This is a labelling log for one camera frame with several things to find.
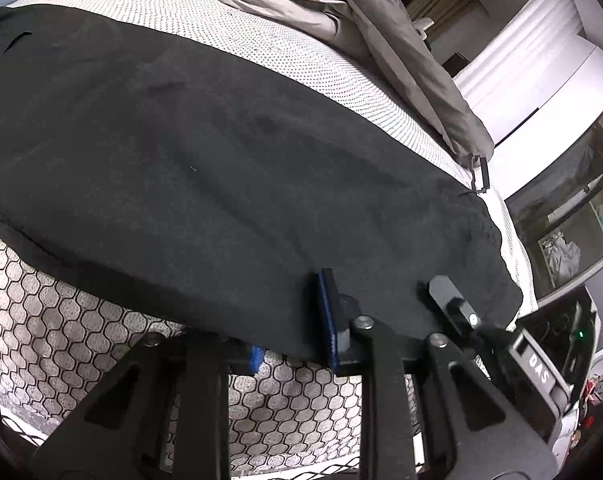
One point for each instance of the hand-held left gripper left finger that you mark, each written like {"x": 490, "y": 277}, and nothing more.
{"x": 255, "y": 360}

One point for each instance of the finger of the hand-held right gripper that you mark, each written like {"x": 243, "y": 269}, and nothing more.
{"x": 444, "y": 292}

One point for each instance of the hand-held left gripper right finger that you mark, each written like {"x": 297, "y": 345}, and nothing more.
{"x": 326, "y": 315}

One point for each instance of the black pants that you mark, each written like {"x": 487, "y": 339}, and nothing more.
{"x": 181, "y": 160}

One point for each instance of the dark glass cabinet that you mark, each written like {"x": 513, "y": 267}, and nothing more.
{"x": 571, "y": 210}

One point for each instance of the grey olive duvet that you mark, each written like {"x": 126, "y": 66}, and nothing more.
{"x": 381, "y": 60}

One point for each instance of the white curtain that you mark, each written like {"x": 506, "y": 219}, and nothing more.
{"x": 521, "y": 45}

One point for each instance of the white office chair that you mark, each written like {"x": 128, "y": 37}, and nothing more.
{"x": 424, "y": 24}

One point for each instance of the white patterned mattress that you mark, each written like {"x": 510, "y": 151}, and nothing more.
{"x": 231, "y": 25}

